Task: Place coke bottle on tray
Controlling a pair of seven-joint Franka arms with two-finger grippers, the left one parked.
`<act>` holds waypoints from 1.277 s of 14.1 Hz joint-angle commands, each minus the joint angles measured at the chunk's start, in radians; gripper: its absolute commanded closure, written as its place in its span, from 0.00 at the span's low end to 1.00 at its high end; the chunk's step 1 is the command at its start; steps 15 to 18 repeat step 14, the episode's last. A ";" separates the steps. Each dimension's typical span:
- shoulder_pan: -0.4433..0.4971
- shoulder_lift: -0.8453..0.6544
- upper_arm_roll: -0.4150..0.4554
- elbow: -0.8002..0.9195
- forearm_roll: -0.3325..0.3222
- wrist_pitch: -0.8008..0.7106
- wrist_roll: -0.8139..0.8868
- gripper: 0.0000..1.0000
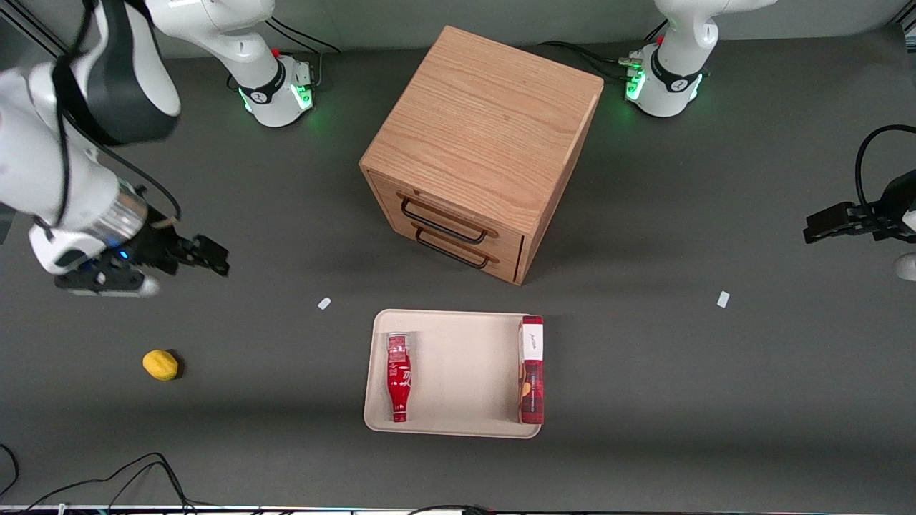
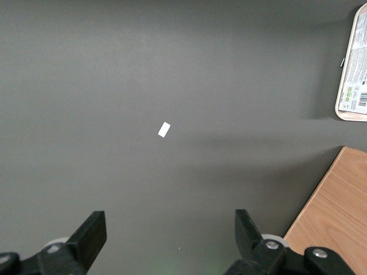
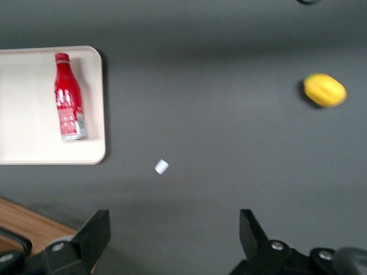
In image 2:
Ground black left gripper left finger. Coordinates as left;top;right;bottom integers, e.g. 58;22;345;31
0;210;108;275

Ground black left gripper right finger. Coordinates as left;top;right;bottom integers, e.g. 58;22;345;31
222;209;357;275

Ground beige plastic tray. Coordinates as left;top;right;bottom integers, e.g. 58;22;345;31
334;2;367;123

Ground wooden drawer cabinet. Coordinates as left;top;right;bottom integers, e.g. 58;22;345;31
283;146;367;275

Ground small white paper tag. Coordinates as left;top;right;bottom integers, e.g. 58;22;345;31
157;121;172;139

